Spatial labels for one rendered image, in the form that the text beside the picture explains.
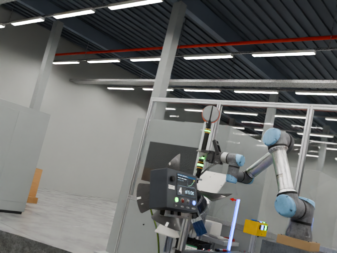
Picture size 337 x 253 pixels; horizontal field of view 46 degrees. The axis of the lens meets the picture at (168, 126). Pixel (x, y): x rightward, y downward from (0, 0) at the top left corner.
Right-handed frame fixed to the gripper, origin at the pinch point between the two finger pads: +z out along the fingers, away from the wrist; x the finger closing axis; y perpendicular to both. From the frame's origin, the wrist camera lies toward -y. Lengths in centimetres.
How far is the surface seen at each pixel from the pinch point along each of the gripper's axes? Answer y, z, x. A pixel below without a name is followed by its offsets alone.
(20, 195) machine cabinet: 116, 543, 212
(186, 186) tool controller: 27, -45, -68
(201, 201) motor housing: 34.6, -3.4, 11.3
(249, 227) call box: 44, -39, 21
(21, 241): 52, -67, -167
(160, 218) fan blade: 51, 3, -23
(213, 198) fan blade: 29.9, -24.9, -8.5
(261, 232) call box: 45, -44, 28
